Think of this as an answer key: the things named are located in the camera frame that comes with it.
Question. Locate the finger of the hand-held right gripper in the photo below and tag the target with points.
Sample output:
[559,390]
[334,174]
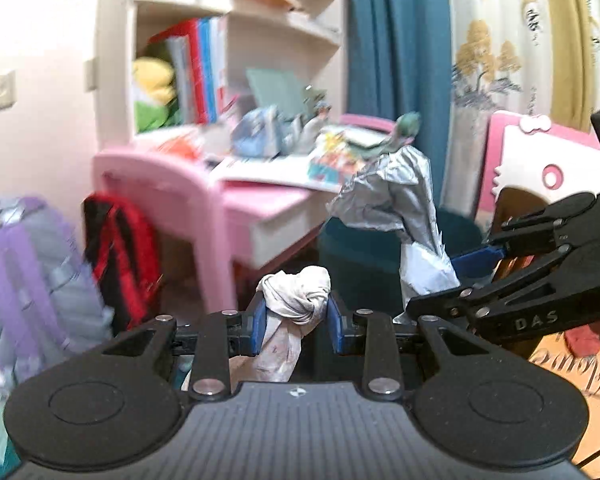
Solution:
[530,310]
[480,260]

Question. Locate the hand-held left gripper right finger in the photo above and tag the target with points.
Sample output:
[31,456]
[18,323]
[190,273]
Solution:
[337,327]

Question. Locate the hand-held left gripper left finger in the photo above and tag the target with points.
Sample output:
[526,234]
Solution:
[257,322]

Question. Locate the white knotted cloth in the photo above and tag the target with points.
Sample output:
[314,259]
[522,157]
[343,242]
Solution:
[295,292]

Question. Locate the silver plastic bag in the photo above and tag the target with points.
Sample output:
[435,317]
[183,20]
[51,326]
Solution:
[400,195]

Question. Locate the dark teal bin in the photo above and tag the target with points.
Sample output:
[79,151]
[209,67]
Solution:
[360,255]

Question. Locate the pink white chair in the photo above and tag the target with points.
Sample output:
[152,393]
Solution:
[535,155]

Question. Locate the orange printed blanket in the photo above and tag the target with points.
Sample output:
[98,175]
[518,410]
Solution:
[570,375]

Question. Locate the pink desk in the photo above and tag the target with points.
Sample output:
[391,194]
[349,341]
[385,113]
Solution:
[270,210]

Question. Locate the red and black backpack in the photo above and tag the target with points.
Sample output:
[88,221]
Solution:
[125,250]

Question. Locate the open colourful comic book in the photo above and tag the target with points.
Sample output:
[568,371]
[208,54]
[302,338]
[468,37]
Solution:
[330,165]

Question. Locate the white tree print curtain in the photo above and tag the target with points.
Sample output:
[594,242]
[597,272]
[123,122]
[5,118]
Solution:
[520,25]

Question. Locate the blue and white plastic bag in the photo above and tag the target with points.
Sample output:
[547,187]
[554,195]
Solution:
[260,135]

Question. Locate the small figurine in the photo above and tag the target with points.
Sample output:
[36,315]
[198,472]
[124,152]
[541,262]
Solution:
[321,112]

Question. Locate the pale green board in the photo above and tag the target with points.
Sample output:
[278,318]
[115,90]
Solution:
[275,90]

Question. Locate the purple backpack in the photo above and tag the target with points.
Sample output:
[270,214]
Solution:
[25,280]

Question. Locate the teal curtain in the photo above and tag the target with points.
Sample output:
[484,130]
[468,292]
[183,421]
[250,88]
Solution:
[400,35]

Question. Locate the yellow and green plush toy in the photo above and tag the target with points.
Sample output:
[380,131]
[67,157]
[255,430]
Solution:
[152,90]

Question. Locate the row of colourful folders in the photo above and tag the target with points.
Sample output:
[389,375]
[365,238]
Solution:
[200,70]

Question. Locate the white bookshelf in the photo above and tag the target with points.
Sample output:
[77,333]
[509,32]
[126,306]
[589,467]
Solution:
[115,35]

